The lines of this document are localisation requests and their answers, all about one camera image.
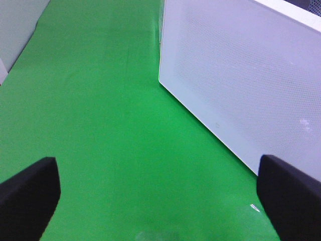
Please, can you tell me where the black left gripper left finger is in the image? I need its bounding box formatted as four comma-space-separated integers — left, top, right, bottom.
1, 157, 61, 240

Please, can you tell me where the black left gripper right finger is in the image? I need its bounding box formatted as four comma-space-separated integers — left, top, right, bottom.
256, 155, 320, 240

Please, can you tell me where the white microwave door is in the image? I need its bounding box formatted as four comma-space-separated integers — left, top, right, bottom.
159, 1, 320, 180

